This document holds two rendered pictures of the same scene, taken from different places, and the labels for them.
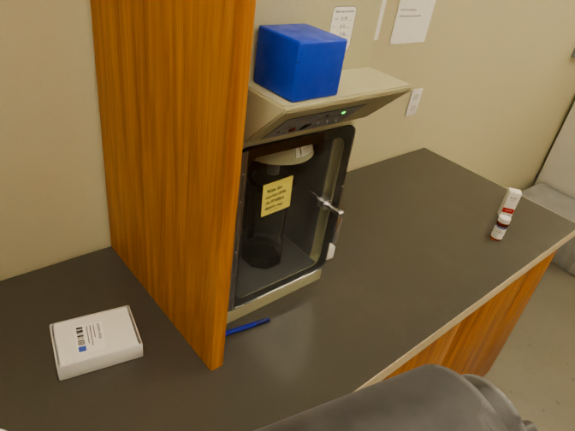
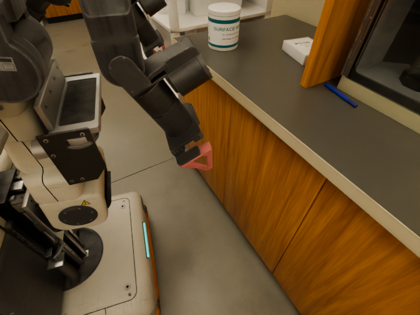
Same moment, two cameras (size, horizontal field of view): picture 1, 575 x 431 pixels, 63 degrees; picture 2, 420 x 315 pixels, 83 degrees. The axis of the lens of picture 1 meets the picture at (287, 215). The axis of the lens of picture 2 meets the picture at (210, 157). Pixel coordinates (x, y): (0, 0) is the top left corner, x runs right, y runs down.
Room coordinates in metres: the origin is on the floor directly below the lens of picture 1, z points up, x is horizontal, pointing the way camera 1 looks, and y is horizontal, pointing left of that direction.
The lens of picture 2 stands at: (0.53, -0.70, 1.36)
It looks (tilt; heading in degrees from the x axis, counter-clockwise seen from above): 47 degrees down; 105
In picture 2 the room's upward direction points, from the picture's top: straight up
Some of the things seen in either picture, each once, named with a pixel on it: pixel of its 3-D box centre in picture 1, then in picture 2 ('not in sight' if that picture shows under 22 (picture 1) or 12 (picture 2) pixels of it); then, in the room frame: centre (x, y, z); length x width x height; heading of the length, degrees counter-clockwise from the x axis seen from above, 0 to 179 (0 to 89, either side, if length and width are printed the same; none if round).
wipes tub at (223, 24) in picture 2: not in sight; (223, 27); (0.30, 0.36, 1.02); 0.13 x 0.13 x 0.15
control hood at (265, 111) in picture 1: (327, 110); not in sight; (0.83, -0.04, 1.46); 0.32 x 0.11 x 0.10; 135
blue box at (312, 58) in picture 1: (299, 61); not in sight; (0.76, 0.02, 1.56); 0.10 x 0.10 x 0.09; 45
